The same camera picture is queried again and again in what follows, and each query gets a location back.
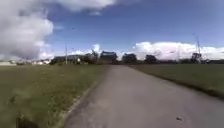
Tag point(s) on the row of dark trees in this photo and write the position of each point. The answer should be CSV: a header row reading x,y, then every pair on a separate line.
x,y
128,58

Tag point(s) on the grey asphalt path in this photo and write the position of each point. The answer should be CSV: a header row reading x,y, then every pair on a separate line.
x,y
133,100

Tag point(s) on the low dark building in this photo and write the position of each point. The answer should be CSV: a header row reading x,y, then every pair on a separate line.
x,y
66,59

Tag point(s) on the thin pole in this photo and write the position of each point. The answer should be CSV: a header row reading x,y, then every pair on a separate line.
x,y
66,55

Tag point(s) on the green grass field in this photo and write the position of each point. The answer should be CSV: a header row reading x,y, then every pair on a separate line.
x,y
193,74
40,86

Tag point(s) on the pale low buildings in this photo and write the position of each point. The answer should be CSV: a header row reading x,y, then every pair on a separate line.
x,y
30,62

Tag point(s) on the tall thin mast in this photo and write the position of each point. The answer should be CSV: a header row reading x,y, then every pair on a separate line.
x,y
198,50

